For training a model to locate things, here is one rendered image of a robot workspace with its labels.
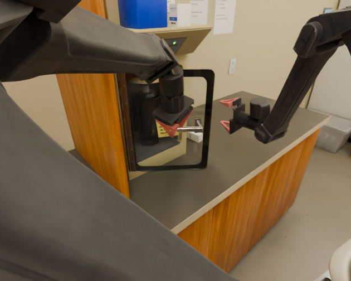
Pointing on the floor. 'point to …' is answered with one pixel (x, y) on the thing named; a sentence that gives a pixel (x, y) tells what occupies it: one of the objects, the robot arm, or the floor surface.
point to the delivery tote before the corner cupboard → (335, 132)
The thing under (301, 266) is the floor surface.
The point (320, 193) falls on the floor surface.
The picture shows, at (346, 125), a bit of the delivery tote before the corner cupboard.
